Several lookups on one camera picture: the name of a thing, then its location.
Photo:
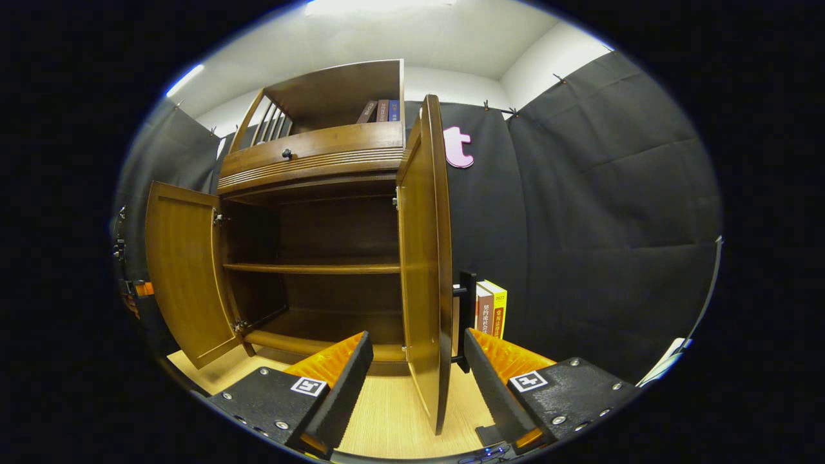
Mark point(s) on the blue book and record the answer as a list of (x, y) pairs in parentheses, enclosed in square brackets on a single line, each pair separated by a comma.
[(394, 109)]

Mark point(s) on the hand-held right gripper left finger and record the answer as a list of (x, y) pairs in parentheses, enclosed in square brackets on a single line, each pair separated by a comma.
[(345, 393)]

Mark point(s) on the white book with orange label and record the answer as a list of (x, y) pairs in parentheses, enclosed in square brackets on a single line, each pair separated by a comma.
[(456, 316)]

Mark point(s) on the yellow book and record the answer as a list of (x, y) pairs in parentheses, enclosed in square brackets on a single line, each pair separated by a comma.
[(500, 309)]

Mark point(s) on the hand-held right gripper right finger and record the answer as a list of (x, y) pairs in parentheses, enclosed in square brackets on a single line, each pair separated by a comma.
[(493, 393)]

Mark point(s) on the wooden cabinet door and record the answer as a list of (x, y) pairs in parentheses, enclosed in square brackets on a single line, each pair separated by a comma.
[(422, 258), (187, 270)]

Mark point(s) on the wooden drawer with black knob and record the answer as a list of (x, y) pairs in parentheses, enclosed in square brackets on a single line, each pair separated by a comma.
[(335, 145)]

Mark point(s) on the wooden double-door shoe cabinet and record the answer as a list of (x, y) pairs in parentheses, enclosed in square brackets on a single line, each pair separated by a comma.
[(335, 225)]

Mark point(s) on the small ceiling light panel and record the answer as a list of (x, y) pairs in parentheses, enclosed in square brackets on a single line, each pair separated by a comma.
[(185, 80)]

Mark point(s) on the black backdrop cloth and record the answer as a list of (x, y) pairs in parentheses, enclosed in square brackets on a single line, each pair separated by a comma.
[(580, 225)]

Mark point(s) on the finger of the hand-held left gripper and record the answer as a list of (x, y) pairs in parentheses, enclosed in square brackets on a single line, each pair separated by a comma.
[(145, 289)]

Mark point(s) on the white and brown book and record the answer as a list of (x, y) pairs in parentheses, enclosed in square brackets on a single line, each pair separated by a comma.
[(485, 309)]

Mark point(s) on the large ceiling light panel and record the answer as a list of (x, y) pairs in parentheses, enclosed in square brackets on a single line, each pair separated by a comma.
[(380, 6)]

